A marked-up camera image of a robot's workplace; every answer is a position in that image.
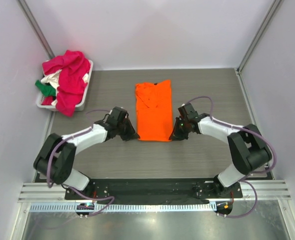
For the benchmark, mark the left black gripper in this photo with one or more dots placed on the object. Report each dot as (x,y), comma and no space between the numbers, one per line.
(131,133)

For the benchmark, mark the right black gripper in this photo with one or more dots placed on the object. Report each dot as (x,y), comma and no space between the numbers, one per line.
(179,120)

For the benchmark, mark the orange t shirt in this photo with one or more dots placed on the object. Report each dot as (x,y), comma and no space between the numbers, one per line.
(154,111)

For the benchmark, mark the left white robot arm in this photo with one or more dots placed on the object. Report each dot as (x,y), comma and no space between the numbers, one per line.
(56,157)

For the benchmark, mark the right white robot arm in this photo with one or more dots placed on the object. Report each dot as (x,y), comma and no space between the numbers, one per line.
(248,149)

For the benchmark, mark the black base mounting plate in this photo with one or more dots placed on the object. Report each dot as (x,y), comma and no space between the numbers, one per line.
(160,191)

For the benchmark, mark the pink t shirt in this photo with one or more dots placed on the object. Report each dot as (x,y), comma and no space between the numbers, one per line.
(74,67)

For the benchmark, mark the white t shirt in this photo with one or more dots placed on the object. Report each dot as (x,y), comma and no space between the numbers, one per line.
(52,79)

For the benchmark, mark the green t shirt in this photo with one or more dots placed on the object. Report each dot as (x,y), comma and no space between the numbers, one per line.
(46,89)

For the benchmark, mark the white slotted cable duct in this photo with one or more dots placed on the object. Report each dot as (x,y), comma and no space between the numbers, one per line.
(87,207)

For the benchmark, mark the aluminium rail profile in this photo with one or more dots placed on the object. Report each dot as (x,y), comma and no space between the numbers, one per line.
(265,189)

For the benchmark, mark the left aluminium frame post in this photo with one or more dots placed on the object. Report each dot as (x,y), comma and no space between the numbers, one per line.
(36,28)

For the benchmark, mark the aluminium frame post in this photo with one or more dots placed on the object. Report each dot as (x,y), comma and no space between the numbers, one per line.
(36,28)
(268,17)

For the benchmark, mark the right aluminium frame post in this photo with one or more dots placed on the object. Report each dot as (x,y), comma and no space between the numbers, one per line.
(268,17)

